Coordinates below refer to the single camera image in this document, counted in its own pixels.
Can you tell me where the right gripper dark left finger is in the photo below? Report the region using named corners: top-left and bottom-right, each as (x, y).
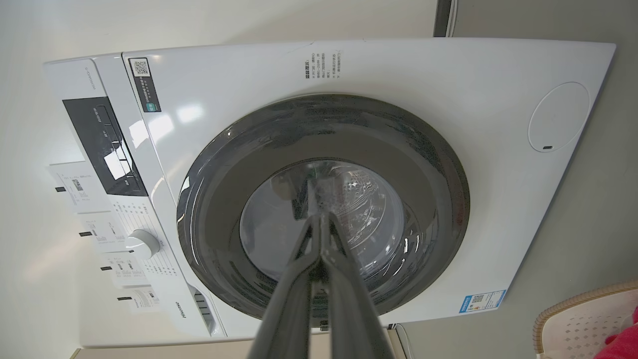
top-left (248, 180), bottom-right (320, 359)

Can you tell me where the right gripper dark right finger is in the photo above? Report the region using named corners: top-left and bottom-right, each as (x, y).
top-left (318, 210), bottom-right (397, 359)

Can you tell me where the beige perforated laundry basket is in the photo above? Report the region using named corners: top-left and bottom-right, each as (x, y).
top-left (532, 279), bottom-right (638, 359)

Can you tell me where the blue energy label sticker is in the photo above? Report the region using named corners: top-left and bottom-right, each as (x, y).
top-left (459, 289), bottom-right (507, 315)

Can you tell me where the white paper instruction sheet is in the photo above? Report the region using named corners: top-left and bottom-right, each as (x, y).
top-left (101, 251), bottom-right (151, 288)
top-left (79, 211), bottom-right (128, 253)
top-left (118, 285), bottom-right (164, 315)

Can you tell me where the dark round washer door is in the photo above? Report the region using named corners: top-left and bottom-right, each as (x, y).
top-left (176, 94), bottom-right (471, 330)

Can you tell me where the white washer control knob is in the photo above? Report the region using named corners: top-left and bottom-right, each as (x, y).
top-left (126, 229), bottom-right (161, 260)

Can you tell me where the white front-load washing machine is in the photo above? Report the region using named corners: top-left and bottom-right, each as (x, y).
top-left (42, 37), bottom-right (617, 350)

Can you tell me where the black washer display panel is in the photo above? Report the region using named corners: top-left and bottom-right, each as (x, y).
top-left (62, 96), bottom-right (149, 197)

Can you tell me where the dark QR code sticker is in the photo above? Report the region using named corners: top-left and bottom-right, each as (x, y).
top-left (128, 57), bottom-right (162, 113)

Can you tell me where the red and white garment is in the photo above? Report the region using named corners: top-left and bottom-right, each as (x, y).
top-left (595, 306), bottom-right (638, 359)

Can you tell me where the round white filter cover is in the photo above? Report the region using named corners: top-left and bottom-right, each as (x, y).
top-left (527, 81), bottom-right (591, 153)

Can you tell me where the white washer power cable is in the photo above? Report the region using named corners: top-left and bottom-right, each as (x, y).
top-left (393, 323), bottom-right (415, 359)

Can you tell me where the dark vertical wall pipe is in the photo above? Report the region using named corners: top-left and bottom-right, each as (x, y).
top-left (433, 0), bottom-right (453, 38)

